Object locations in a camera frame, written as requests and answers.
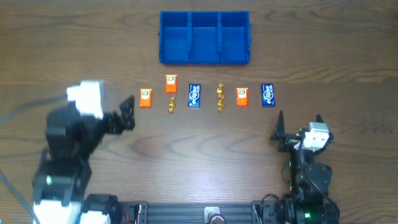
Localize mounting rail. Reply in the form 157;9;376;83
119;200;281;224

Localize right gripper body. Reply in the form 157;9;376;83
277;132;307;153

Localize orange candy box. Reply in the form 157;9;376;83
139;88;153;109
165;74;178;94
236;87;249;108

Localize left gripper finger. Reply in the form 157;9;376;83
119;95;136;131

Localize blue tray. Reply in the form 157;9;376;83
159;11;251;65

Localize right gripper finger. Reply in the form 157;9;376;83
315;114;335;146
269;110;286;141

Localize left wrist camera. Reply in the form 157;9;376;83
66;80;106;121

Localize blue candy pack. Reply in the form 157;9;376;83
261;83;276;108
187;83;201;108

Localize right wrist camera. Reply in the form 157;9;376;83
300;121;330;153

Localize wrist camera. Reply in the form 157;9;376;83
66;80;106;121
300;121;330;153

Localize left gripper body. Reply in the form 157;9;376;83
101;110;125;135

